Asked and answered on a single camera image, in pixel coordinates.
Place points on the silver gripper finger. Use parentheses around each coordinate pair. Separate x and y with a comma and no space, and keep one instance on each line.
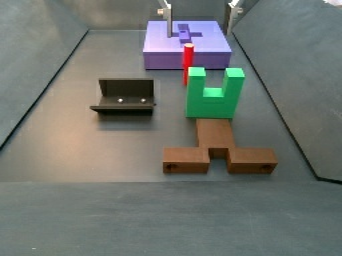
(233,11)
(164,11)

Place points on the green U-shaped block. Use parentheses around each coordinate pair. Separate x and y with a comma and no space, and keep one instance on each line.
(212,102)

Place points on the purple board with cross slot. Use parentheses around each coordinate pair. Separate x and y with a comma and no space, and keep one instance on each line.
(163,50)

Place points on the red cylinder peg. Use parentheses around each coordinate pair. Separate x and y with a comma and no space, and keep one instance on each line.
(187,60)

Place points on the brown T-shaped block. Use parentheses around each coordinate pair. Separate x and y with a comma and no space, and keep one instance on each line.
(215,144)

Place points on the black angle bracket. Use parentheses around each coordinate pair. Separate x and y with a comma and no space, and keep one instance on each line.
(125,95)

